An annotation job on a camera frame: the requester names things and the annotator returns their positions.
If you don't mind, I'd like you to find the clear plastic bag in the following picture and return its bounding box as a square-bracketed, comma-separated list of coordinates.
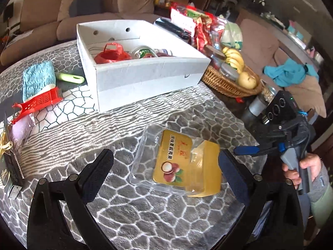
[7, 107, 38, 148]

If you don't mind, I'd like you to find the green label plastic cup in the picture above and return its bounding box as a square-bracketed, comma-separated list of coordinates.
[131, 46, 158, 59]

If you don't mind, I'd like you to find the glass jar grey lid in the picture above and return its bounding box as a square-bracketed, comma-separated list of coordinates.
[220, 63, 240, 81]

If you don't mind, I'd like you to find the glass jar of nuts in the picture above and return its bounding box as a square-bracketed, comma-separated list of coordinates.
[260, 79, 278, 103]

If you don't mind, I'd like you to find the person's right hand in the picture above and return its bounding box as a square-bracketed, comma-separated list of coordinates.
[282, 153, 323, 191]

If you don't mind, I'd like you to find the dark blue cushion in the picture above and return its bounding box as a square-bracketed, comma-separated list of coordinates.
[69, 0, 103, 18]

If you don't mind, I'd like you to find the bunch of bananas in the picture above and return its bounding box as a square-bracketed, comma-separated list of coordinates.
[222, 47, 245, 73]

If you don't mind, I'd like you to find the glass jar brown lid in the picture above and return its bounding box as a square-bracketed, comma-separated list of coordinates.
[204, 45, 227, 68]

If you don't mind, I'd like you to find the grey metal bottle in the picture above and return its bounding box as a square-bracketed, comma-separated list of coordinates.
[241, 94, 270, 129]

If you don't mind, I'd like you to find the brown sofa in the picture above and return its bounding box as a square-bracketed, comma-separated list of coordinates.
[0, 0, 168, 65]

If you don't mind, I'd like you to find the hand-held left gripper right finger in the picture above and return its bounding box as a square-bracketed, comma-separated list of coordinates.
[218, 149, 305, 250]

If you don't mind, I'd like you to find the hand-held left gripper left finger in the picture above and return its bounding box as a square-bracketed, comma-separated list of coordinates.
[27, 148, 117, 250]

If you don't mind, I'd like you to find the white cardboard box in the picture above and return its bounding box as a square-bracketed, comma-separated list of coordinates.
[76, 19, 211, 114]

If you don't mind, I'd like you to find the yellow pear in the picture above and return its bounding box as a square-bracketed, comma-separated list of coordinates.
[238, 71, 258, 88]

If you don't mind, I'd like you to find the person's right forearm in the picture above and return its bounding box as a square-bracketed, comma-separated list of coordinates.
[308, 161, 333, 231]

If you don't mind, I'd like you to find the red crinkled snack bag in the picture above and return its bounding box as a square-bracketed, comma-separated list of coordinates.
[194, 16, 225, 53]

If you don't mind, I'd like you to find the red plastic grater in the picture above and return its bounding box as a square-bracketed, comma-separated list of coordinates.
[11, 87, 63, 123]

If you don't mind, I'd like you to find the black long pouch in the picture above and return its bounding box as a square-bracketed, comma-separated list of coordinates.
[153, 18, 192, 40]

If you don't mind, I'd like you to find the teal cloth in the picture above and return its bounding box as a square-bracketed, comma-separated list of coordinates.
[264, 59, 319, 87]

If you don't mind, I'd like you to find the blue textured cloth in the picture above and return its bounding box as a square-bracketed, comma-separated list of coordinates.
[22, 60, 57, 103]

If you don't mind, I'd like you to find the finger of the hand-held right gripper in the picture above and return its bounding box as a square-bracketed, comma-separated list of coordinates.
[233, 146, 281, 158]

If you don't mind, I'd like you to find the green white plastic bag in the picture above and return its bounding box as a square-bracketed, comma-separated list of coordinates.
[221, 22, 244, 51]

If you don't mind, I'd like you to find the yellow snack packet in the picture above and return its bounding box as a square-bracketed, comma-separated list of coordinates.
[129, 123, 223, 198]

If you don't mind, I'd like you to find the brown armchair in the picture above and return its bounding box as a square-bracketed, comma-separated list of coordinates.
[235, 8, 327, 118]

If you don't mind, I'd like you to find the red plastic bag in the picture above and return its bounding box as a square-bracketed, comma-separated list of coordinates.
[94, 42, 133, 64]

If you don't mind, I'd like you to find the green plastic handle tool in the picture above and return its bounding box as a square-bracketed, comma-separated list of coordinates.
[55, 72, 85, 84]

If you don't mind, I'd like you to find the gold clip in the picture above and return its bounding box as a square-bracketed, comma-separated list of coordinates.
[0, 135, 14, 155]

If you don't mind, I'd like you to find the wicker basket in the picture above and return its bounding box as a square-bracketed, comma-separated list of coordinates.
[201, 64, 263, 98]

